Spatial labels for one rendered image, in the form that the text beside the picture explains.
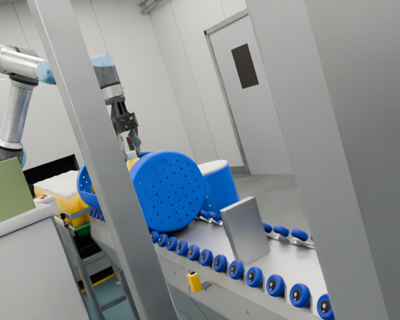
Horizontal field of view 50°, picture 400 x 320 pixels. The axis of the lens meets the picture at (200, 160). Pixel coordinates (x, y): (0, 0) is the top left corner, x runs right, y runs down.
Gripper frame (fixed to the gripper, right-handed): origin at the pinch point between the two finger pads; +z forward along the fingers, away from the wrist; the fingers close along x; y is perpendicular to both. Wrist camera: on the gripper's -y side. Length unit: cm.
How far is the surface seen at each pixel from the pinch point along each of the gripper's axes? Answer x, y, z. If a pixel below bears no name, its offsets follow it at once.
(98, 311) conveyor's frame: -15, -116, 95
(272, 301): -5, 76, 32
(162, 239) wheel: -5.0, 18.3, 28.1
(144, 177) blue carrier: -1.5, 10.7, 8.1
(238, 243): 2, 55, 26
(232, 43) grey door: 294, -346, -65
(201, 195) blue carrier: 16.7, 10.7, 21.8
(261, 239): 9, 55, 28
